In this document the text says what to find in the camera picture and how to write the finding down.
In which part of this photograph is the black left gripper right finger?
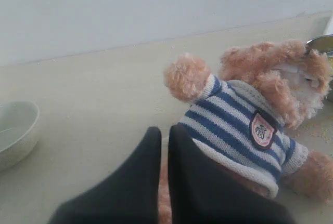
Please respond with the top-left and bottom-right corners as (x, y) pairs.
(168, 125), (295, 223)

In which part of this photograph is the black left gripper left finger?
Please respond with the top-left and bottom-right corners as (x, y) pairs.
(49, 126), (161, 224)

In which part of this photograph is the tan teddy bear striped sweater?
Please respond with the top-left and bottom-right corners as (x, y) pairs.
(156, 38), (333, 224)

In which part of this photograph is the white ceramic bowl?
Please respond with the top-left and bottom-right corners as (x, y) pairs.
(1, 101), (40, 171)

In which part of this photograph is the steel bowl of millet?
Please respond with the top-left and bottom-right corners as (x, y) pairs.
(306, 33), (333, 102)

